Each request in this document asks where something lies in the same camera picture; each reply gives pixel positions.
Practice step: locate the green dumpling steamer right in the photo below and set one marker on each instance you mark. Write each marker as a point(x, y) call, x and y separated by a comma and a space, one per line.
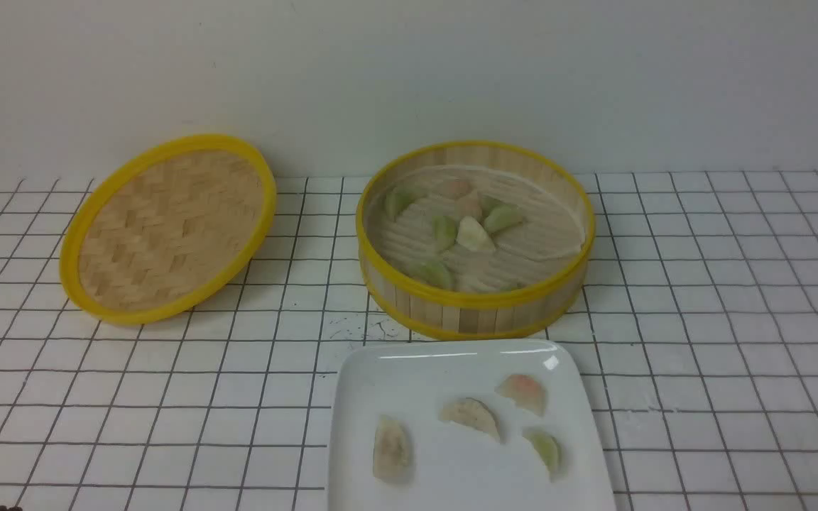
point(502, 217)

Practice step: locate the pink dumpling in steamer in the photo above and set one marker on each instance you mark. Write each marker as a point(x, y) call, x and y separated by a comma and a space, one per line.
point(464, 196)

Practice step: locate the green dumpling steamer front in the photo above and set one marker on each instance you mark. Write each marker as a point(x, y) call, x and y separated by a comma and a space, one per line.
point(433, 272)

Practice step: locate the white square plate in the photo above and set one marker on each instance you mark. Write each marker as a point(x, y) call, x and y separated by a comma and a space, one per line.
point(455, 467)

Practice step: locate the pale dumpling plate left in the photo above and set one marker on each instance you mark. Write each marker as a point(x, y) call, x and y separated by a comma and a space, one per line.
point(392, 456)

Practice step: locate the bamboo steamer basket yellow rim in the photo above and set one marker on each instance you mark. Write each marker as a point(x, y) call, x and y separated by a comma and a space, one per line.
point(537, 271)

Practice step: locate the white dumpling in steamer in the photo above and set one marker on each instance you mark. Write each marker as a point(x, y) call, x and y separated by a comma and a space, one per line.
point(473, 237)

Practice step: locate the green dumpling steamer left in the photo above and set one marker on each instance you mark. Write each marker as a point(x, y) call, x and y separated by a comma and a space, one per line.
point(397, 200)

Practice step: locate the green dumpling on plate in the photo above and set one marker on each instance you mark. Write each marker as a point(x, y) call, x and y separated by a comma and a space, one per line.
point(547, 449)

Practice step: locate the green dumpling steamer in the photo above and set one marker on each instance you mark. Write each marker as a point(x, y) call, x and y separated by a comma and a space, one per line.
point(433, 272)
point(444, 231)
point(397, 200)
point(502, 217)

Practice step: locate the woven bamboo steamer lid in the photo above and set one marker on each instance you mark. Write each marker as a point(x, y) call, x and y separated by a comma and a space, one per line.
point(168, 230)

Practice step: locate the white grid tablecloth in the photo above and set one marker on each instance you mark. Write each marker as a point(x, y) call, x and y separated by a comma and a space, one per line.
point(696, 334)

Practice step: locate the green dumpling steamer centre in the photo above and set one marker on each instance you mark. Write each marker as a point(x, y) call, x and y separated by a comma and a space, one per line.
point(444, 231)

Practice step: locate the grey-pink dumpling on plate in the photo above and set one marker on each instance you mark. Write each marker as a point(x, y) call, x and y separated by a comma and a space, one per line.
point(472, 413)

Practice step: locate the pink dumpling on plate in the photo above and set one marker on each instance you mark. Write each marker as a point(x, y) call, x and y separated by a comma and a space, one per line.
point(525, 392)

